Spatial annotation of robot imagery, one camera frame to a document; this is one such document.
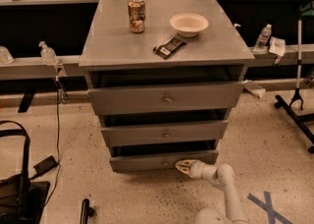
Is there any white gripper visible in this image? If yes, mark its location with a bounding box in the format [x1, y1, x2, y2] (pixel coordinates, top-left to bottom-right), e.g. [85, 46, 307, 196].
[176, 159, 217, 181]

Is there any grey bottom drawer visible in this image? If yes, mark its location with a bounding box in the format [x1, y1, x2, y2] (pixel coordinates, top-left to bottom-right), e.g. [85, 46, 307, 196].
[110, 140, 219, 172]

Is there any grey drawer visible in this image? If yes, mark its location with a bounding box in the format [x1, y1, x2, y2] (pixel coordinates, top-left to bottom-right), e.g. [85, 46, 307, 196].
[88, 82, 243, 115]
[101, 120, 228, 146]
[110, 140, 219, 172]

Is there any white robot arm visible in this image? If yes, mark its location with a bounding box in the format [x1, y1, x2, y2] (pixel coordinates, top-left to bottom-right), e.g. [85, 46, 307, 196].
[176, 159, 249, 224]

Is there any grey middle drawer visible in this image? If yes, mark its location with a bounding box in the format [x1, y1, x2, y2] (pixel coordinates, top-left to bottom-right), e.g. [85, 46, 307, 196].
[101, 120, 228, 146]

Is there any grey top drawer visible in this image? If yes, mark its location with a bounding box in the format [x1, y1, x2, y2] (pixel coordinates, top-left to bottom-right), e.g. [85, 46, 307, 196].
[88, 82, 243, 115]

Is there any grey drawer cabinet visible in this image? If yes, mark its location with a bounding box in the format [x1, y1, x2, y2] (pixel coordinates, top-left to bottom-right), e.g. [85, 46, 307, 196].
[78, 0, 256, 157]

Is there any blue tape cross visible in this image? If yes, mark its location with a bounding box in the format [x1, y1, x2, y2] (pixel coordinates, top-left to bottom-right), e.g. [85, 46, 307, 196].
[247, 191, 292, 224]

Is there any white box on floor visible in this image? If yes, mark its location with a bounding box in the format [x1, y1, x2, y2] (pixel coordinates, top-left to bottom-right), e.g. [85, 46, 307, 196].
[244, 82, 266, 98]

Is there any black snack bar wrapper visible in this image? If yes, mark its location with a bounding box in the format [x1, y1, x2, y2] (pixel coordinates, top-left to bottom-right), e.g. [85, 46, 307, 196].
[153, 37, 185, 60]

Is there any black stand with pole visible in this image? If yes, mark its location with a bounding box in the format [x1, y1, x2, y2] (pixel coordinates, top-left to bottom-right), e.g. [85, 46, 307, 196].
[274, 1, 314, 154]

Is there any black power adapter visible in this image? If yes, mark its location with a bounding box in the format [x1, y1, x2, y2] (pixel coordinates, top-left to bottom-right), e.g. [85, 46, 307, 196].
[33, 155, 58, 176]

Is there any white paper bowl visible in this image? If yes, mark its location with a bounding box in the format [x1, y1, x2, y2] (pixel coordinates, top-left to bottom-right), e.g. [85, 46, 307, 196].
[170, 13, 209, 37]

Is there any clear plastic water bottle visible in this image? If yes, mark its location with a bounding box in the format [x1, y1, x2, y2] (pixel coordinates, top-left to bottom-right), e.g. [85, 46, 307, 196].
[254, 24, 272, 51]

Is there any crumpled soda can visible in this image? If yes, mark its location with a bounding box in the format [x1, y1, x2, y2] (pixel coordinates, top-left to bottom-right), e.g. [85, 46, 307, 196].
[128, 0, 146, 33]

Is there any clear container at left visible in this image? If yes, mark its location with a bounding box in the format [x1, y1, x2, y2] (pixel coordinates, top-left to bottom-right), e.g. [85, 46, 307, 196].
[0, 46, 14, 64]

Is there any black power cable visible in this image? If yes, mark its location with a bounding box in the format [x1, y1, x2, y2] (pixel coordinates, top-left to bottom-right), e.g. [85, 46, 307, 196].
[29, 77, 64, 207]

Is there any white packet on rail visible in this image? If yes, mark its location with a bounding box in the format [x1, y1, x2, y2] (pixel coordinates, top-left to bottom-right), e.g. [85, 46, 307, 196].
[269, 36, 286, 57]

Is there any grey metal workbench rail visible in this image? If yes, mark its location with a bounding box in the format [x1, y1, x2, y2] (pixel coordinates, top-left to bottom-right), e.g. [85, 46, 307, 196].
[0, 44, 314, 81]

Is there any black bag with strap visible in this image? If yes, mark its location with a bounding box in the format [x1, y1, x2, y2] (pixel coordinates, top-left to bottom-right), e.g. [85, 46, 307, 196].
[0, 120, 50, 224]

